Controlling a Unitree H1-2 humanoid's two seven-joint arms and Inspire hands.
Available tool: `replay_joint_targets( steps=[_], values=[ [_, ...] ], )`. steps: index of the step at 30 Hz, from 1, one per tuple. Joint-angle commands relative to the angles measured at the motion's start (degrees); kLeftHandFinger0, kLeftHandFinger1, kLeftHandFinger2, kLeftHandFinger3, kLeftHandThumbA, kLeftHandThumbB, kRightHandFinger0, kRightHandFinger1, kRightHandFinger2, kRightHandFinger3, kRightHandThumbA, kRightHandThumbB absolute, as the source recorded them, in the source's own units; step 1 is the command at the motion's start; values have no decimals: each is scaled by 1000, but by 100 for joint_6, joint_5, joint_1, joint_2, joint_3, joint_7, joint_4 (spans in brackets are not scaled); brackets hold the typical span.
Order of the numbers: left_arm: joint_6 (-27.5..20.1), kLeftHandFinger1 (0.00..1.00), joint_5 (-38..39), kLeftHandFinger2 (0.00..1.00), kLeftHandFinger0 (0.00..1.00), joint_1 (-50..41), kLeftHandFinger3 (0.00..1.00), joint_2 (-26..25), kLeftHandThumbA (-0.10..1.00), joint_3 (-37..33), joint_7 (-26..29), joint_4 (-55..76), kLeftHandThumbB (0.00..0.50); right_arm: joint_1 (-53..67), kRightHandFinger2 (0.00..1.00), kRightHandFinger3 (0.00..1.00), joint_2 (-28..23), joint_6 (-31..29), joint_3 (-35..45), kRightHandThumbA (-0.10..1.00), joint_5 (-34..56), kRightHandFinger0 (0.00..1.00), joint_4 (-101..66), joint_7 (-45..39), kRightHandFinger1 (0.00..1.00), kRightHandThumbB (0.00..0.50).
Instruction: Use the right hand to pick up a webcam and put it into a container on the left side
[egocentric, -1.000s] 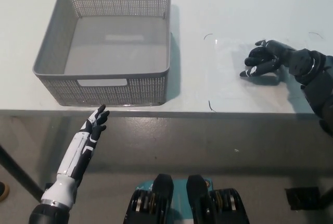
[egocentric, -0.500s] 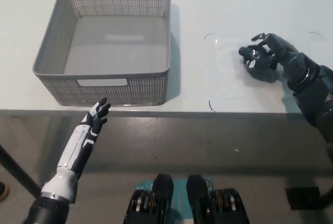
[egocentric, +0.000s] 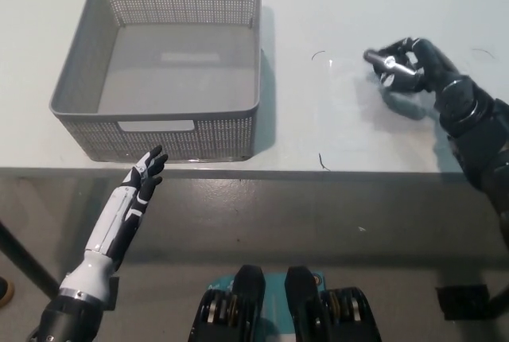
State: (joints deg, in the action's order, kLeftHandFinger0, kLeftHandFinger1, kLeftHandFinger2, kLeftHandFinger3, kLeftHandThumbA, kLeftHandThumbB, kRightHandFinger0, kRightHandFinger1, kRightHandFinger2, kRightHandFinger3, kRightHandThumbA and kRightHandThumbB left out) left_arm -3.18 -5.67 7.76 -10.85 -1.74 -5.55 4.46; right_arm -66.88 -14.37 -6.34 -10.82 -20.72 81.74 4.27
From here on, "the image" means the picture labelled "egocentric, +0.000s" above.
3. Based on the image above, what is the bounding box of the grey perforated plastic basket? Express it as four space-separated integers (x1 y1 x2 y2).
49 0 262 163

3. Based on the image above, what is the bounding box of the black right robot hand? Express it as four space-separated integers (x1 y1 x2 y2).
377 37 484 121

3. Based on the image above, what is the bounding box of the brown shoe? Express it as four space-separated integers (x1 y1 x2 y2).
0 277 16 309

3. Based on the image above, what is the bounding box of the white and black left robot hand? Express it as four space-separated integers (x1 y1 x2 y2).
58 144 169 304

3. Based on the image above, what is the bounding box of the black table leg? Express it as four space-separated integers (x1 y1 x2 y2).
0 220 60 304

